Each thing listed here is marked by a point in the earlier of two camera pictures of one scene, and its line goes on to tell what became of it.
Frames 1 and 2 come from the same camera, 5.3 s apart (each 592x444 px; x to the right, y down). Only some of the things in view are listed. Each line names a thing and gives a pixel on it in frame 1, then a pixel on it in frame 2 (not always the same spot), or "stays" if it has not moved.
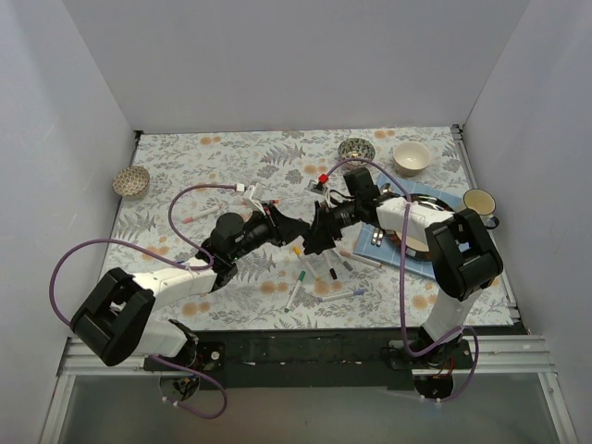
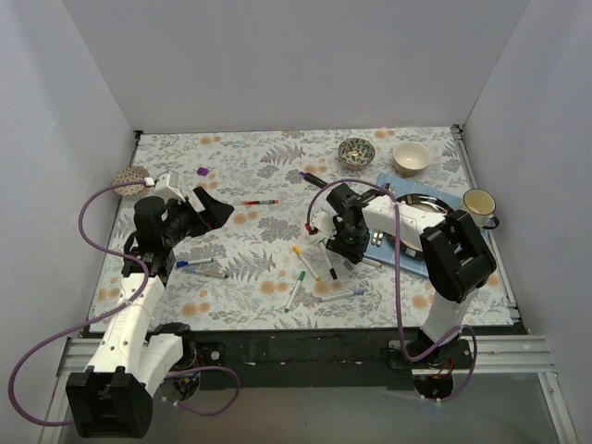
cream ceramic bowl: (410, 157) stays
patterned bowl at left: (130, 180) stays
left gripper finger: (287, 236) -> (215, 220)
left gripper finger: (289, 225) -> (212, 205)
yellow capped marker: (298, 251) stays
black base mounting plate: (316, 359) stays
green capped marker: (302, 276) stays
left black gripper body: (274, 222) -> (198, 215)
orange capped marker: (361, 258) stays
